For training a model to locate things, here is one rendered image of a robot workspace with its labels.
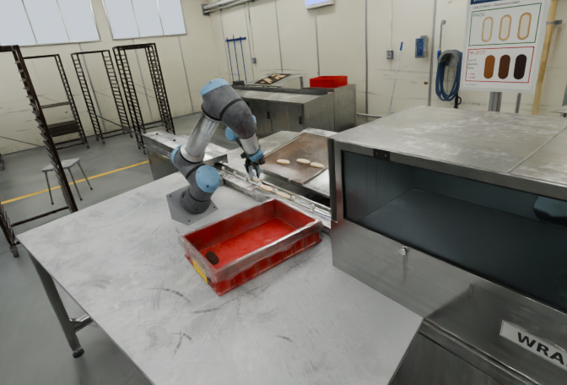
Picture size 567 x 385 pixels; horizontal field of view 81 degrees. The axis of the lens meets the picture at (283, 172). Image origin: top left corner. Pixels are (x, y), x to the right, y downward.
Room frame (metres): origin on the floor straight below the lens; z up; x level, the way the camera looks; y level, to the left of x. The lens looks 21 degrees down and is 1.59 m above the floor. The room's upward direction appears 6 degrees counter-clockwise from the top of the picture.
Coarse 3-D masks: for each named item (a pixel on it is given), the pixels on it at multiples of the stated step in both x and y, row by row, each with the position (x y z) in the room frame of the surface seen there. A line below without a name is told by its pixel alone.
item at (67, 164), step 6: (66, 162) 4.05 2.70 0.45; (72, 162) 4.01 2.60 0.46; (78, 162) 4.15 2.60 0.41; (48, 168) 3.86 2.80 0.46; (66, 168) 3.85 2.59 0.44; (84, 174) 4.17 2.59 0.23; (48, 180) 3.85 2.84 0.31; (48, 186) 3.83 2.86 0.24; (90, 186) 4.18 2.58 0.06; (78, 192) 3.86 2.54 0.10
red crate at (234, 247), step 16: (272, 224) 1.34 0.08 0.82; (288, 224) 1.32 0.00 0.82; (224, 240) 1.24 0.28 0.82; (240, 240) 1.23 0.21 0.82; (256, 240) 1.22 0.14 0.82; (272, 240) 1.20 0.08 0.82; (304, 240) 1.11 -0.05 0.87; (320, 240) 1.15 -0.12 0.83; (224, 256) 1.12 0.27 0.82; (240, 256) 1.11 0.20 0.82; (272, 256) 1.03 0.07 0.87; (288, 256) 1.07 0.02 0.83; (240, 272) 0.95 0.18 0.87; (256, 272) 0.99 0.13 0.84; (224, 288) 0.91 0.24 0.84
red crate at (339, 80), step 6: (312, 78) 5.57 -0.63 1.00; (318, 78) 5.67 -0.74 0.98; (324, 78) 5.73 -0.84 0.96; (330, 78) 5.64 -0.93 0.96; (336, 78) 5.54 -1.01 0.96; (342, 78) 5.29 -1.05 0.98; (312, 84) 5.47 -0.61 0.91; (318, 84) 5.38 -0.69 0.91; (324, 84) 5.29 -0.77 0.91; (330, 84) 5.20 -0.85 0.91; (336, 84) 5.19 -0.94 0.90; (342, 84) 5.28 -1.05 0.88
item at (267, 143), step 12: (288, 132) 2.98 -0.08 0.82; (264, 144) 2.65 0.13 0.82; (276, 144) 2.61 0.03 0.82; (228, 156) 2.43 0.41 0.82; (240, 168) 2.14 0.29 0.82; (264, 180) 1.88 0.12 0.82; (276, 180) 1.86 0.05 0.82; (300, 192) 1.65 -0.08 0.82; (312, 192) 1.63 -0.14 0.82; (324, 204) 1.48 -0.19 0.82
